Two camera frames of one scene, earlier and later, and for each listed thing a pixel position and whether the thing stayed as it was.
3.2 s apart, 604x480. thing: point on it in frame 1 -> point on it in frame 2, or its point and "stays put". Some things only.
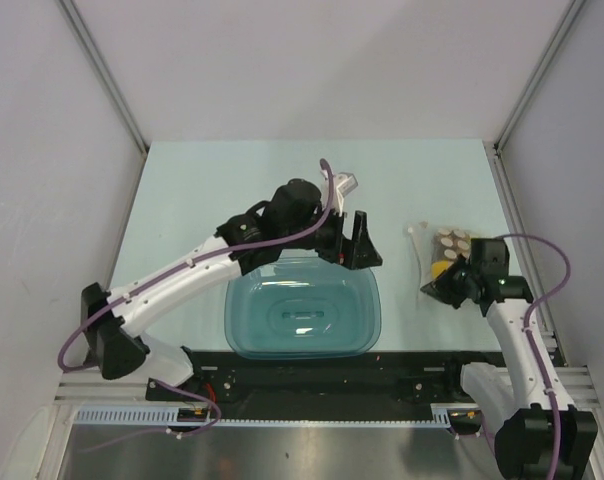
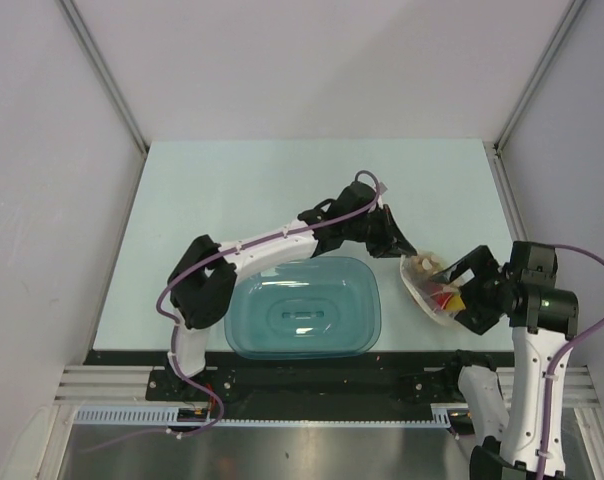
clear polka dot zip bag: [437, 249] -> [442, 301]
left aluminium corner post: [101, 68] stays put
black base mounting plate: [322, 377] stays put
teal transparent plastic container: [299, 308] stays put
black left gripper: [363, 253] -> [391, 243]
